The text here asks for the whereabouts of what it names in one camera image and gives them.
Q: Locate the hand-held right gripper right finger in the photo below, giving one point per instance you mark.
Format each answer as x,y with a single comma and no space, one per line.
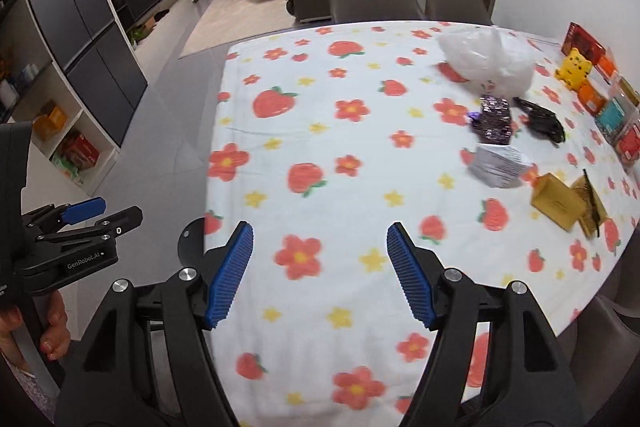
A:
410,277

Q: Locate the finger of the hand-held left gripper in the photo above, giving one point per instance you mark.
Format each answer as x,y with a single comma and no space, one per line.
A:
120,221
85,209

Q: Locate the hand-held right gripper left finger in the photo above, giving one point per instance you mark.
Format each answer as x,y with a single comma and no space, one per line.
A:
230,277

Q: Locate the purple wrapper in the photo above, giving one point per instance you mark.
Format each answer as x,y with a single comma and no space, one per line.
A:
492,119

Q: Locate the white plastic bag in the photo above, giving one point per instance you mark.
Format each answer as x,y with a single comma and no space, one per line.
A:
487,57

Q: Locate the person's left hand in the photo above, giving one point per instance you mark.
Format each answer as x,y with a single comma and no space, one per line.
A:
57,327

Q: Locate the green white carton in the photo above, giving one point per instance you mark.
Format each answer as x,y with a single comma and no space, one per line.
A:
65,169

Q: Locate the red carton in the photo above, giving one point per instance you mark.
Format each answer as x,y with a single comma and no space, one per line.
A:
80,151

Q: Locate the white shelf unit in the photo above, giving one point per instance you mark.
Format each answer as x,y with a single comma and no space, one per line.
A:
97,134

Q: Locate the strawberry flower print tablecloth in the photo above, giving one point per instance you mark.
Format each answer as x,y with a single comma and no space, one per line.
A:
360,217

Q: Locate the orange carton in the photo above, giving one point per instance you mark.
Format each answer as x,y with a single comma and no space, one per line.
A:
50,119

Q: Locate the white crumpled printed packet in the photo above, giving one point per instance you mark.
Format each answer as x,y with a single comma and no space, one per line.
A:
497,164

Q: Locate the gold box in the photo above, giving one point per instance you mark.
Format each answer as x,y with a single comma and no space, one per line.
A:
557,202

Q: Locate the small floor plant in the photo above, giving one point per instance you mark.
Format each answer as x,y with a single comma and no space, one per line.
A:
136,36

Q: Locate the dark tall cabinet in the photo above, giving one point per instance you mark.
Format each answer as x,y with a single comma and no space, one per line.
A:
80,17

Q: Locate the cardboard box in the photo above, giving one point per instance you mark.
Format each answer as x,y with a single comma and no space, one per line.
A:
149,23

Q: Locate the yellow snack wrapper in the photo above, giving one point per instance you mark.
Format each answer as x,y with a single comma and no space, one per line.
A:
592,202

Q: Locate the black crumpled plastic bag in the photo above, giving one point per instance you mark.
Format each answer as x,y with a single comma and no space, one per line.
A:
542,122

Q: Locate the beige rug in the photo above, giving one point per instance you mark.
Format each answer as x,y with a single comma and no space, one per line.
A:
230,27

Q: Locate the orange jar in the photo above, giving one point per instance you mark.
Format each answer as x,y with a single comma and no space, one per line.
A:
592,97

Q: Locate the glass jar teal label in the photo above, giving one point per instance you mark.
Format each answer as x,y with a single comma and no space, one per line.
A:
612,119

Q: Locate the glass jar red label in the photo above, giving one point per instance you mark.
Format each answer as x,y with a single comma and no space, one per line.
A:
630,139

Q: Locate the yellow tiger toy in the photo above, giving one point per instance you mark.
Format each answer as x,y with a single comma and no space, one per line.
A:
575,69

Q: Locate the small orange box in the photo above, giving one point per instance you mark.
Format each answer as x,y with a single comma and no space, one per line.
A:
606,68

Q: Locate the red patterned box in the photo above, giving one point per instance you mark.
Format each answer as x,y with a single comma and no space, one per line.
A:
582,39

